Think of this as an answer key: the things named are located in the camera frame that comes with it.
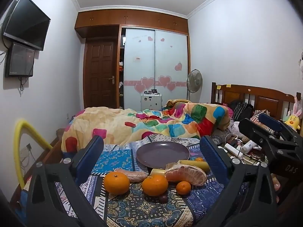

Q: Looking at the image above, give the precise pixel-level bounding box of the black wall television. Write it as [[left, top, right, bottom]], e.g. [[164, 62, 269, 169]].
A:
[[3, 0, 51, 51]]

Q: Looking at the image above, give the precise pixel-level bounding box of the wooden bed side rail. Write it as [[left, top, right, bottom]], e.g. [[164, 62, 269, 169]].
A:
[[11, 139, 62, 204]]

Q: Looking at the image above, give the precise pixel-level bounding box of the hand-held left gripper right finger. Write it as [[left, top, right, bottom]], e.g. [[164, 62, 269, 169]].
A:
[[199, 135, 280, 227]]

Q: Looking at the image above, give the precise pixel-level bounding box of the yellow plush toy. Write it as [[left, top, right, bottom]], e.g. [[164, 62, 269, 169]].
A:
[[284, 104, 303, 131]]

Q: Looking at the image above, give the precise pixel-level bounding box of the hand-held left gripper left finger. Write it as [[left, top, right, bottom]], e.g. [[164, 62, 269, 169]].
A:
[[26, 135, 107, 227]]

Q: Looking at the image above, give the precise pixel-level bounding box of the white power strip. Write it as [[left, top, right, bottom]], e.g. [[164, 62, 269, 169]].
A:
[[224, 143, 244, 159]]

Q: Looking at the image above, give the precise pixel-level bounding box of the small black wall monitor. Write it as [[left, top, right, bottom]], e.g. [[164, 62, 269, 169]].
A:
[[5, 42, 35, 78]]

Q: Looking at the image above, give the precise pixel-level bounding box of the wall socket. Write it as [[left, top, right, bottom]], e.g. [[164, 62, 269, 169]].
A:
[[20, 144, 32, 157]]

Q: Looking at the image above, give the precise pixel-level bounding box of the sweet potato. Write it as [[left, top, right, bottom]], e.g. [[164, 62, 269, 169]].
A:
[[114, 169, 148, 182]]

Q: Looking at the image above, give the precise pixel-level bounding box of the wooden wardrobe with sliding doors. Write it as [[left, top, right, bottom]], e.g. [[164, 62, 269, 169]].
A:
[[75, 9, 190, 111]]

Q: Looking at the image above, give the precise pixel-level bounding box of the blue patterned cloth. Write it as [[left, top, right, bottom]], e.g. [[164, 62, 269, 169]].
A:
[[20, 134, 251, 227]]

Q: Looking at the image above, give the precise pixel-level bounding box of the brown wooden door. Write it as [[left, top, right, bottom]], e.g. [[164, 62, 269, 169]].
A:
[[83, 37, 118, 109]]

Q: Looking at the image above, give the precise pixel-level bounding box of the black backpack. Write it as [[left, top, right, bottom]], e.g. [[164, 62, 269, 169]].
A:
[[231, 100, 254, 121]]

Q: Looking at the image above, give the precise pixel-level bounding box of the large orange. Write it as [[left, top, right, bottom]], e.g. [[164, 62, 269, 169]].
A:
[[104, 172, 130, 196], [141, 174, 169, 197]]

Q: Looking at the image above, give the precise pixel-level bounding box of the yellow foam tube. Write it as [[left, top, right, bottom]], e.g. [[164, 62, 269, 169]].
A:
[[13, 120, 53, 190]]

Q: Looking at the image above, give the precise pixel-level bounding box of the person's right hand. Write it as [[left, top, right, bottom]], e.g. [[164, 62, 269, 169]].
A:
[[271, 173, 281, 202]]

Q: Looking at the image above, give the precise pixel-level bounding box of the large peeled pomelo piece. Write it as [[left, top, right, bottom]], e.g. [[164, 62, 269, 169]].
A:
[[165, 163, 207, 186]]

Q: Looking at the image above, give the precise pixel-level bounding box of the white bottle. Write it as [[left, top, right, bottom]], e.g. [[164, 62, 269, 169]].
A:
[[241, 140, 255, 154]]

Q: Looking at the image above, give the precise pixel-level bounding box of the wooden bed headboard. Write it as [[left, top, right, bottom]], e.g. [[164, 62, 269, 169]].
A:
[[211, 82, 302, 123]]

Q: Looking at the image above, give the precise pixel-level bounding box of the purple plate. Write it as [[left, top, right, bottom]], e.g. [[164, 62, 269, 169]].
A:
[[136, 141, 190, 168]]

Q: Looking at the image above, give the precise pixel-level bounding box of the standing fan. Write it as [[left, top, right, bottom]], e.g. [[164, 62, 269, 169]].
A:
[[186, 69, 203, 103]]

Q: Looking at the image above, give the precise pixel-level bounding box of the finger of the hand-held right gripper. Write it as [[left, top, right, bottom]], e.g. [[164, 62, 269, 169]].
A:
[[258, 113, 303, 145], [238, 118, 301, 155]]

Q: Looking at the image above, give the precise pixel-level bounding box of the colourful patchwork blanket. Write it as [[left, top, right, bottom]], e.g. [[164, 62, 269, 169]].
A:
[[61, 99, 230, 152]]

